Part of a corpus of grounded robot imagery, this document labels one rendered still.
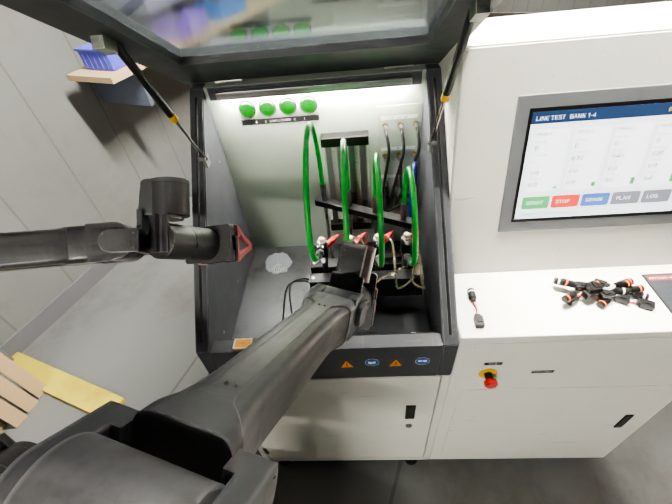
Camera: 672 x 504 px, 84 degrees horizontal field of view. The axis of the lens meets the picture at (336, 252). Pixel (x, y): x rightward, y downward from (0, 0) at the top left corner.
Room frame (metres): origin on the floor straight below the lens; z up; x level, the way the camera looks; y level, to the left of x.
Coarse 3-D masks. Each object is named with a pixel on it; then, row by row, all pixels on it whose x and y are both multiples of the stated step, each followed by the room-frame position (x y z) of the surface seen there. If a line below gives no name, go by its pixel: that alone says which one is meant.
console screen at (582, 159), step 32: (544, 96) 0.82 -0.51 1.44; (576, 96) 0.81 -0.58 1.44; (608, 96) 0.80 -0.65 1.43; (640, 96) 0.79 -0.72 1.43; (544, 128) 0.80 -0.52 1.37; (576, 128) 0.79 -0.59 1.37; (608, 128) 0.78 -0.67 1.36; (640, 128) 0.77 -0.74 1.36; (512, 160) 0.79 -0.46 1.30; (544, 160) 0.78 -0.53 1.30; (576, 160) 0.77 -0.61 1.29; (608, 160) 0.76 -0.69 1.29; (640, 160) 0.75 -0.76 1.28; (512, 192) 0.77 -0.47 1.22; (544, 192) 0.76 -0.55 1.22; (576, 192) 0.75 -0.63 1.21; (608, 192) 0.74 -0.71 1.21; (640, 192) 0.73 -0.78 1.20; (512, 224) 0.74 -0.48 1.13; (544, 224) 0.73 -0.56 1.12; (576, 224) 0.72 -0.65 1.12; (608, 224) 0.71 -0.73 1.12; (640, 224) 0.70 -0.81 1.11
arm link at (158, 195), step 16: (144, 192) 0.50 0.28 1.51; (160, 192) 0.50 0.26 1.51; (176, 192) 0.50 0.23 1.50; (144, 208) 0.49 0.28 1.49; (160, 208) 0.48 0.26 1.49; (176, 208) 0.48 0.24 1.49; (144, 224) 0.47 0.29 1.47; (112, 240) 0.43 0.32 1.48; (128, 240) 0.43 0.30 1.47; (144, 240) 0.45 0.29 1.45
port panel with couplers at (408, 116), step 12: (384, 108) 1.05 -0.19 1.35; (396, 108) 1.05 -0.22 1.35; (408, 108) 1.05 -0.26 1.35; (420, 108) 1.04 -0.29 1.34; (384, 120) 1.05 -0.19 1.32; (396, 120) 1.05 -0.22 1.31; (408, 120) 1.05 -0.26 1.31; (420, 120) 1.04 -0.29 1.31; (384, 132) 1.05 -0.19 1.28; (396, 132) 1.05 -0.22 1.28; (408, 132) 1.05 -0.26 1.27; (384, 144) 1.05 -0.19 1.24; (396, 144) 1.05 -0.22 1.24; (408, 144) 1.05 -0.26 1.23; (384, 156) 1.04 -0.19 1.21; (396, 156) 1.05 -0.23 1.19; (408, 156) 1.05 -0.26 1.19; (384, 168) 1.05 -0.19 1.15; (396, 168) 1.05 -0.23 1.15; (408, 180) 1.05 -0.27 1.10; (396, 192) 1.05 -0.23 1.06; (408, 192) 1.05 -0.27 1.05
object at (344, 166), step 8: (344, 144) 0.83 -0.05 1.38; (344, 152) 0.80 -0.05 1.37; (344, 160) 0.77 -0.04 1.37; (344, 168) 0.75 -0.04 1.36; (344, 176) 0.73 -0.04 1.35; (344, 184) 0.72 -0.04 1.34; (344, 192) 0.70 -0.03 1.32; (344, 200) 0.69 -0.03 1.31; (344, 208) 0.68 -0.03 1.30; (344, 216) 0.67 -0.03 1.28; (344, 224) 0.66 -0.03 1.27; (344, 232) 0.65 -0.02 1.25; (344, 240) 0.64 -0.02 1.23
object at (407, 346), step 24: (360, 336) 0.57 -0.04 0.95; (384, 336) 0.56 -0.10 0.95; (408, 336) 0.55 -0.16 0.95; (432, 336) 0.54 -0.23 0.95; (216, 360) 0.57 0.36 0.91; (336, 360) 0.54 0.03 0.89; (360, 360) 0.53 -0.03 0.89; (384, 360) 0.53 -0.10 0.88; (408, 360) 0.52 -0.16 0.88; (432, 360) 0.51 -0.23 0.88
